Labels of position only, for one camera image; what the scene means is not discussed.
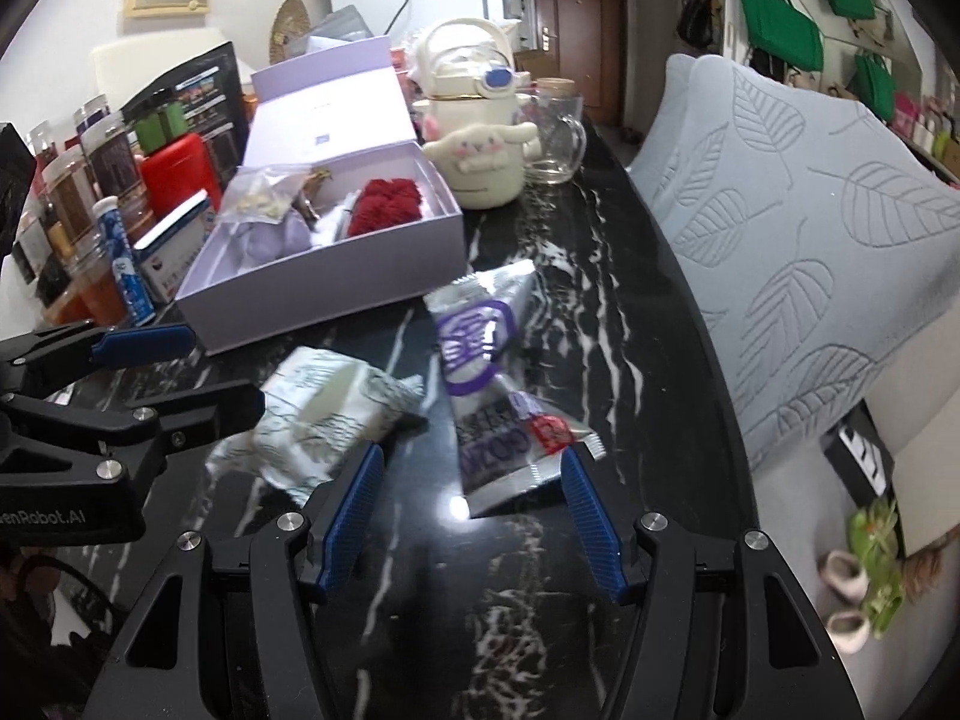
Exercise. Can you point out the black printed standing pouch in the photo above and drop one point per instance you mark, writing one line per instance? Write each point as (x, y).
(209, 89)

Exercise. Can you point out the red fuzzy soft item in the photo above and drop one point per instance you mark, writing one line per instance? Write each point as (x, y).
(385, 203)

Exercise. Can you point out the colourful foil snack bag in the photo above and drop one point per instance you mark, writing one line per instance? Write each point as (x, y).
(303, 202)

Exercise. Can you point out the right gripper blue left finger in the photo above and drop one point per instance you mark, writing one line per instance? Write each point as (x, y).
(342, 514)

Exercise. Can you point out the cream kettle-shaped water bottle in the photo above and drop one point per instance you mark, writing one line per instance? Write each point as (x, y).
(472, 127)

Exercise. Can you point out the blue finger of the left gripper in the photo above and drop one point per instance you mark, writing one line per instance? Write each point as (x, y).
(137, 347)

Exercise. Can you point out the red canister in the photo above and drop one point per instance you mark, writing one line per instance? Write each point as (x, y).
(176, 172)

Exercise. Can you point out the brown door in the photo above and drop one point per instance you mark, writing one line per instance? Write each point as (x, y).
(584, 41)

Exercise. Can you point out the lavender open gift box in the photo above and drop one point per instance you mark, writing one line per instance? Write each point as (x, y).
(340, 108)

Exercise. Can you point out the green tote bag left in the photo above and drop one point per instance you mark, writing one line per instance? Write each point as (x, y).
(784, 32)

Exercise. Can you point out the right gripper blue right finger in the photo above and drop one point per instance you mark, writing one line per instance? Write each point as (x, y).
(601, 542)

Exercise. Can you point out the white printed bread packet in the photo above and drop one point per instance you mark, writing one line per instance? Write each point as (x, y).
(319, 406)

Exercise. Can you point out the lavender drawstring sachet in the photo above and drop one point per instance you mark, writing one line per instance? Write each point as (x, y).
(264, 243)

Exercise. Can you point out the silver purple snack packet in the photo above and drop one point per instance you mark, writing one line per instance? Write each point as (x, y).
(510, 440)

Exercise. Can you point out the blue tablet tube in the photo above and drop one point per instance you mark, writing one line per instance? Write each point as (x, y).
(140, 308)

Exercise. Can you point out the white blue medicine box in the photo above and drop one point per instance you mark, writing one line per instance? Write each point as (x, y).
(166, 252)

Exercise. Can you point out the grey leaf-pattern cushion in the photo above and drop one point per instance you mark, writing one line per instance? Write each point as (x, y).
(813, 241)

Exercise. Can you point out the orange-content clear jar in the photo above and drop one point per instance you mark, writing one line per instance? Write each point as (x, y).
(89, 268)

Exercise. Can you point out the glass mug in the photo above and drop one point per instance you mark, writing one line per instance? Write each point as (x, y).
(555, 107)

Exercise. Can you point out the green-label dark jar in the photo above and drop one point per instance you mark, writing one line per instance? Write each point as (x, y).
(160, 125)

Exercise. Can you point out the translucent snack pouch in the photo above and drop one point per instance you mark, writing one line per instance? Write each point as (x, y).
(261, 194)

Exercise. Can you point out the brown-label clear jar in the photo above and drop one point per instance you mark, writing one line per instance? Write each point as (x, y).
(71, 192)

